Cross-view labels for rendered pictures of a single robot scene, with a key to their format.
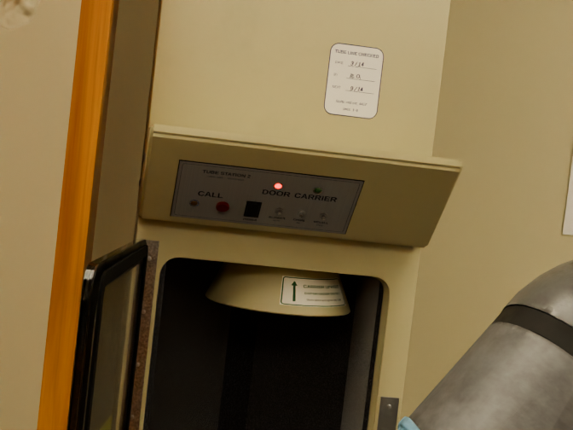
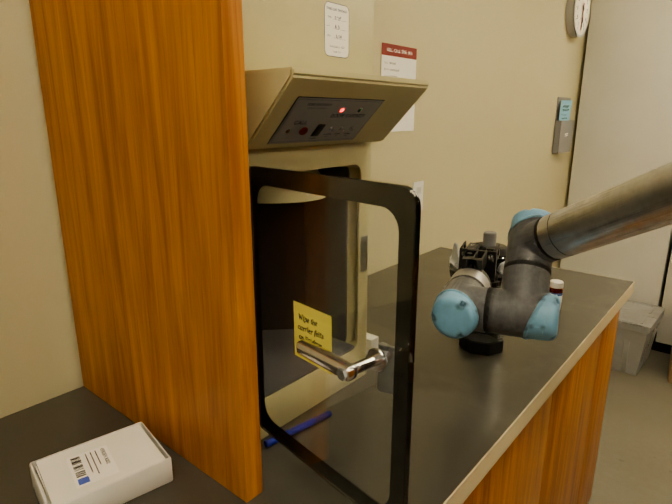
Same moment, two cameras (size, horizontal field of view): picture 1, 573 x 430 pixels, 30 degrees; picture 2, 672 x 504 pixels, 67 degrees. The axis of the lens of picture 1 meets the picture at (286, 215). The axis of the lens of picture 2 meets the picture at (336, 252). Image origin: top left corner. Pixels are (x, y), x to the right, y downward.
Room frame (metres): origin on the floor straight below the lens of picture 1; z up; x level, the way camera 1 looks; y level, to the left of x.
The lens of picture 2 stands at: (0.53, 0.52, 1.45)
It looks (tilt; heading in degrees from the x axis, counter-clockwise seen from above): 15 degrees down; 319
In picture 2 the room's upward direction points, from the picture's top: straight up
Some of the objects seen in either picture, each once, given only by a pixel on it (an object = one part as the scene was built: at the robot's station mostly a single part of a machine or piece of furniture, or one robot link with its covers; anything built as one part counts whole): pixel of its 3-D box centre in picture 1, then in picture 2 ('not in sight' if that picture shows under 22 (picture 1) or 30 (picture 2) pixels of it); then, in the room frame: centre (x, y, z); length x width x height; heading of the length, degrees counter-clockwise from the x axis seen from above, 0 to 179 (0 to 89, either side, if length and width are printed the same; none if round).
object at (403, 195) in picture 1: (296, 189); (340, 111); (1.13, -0.01, 1.46); 0.32 x 0.12 x 0.10; 99
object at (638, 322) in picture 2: not in sight; (599, 329); (1.69, -2.66, 0.17); 0.60 x 0.42 x 0.33; 7
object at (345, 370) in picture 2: not in sight; (338, 355); (0.92, 0.18, 1.20); 0.10 x 0.05 x 0.03; 0
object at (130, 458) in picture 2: not in sight; (102, 471); (1.23, 0.36, 0.96); 0.16 x 0.12 x 0.04; 89
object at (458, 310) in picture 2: not in sight; (460, 306); (1.01, -0.17, 1.14); 0.11 x 0.09 x 0.08; 114
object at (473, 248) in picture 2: not in sight; (476, 271); (1.08, -0.32, 1.16); 0.12 x 0.08 x 0.09; 114
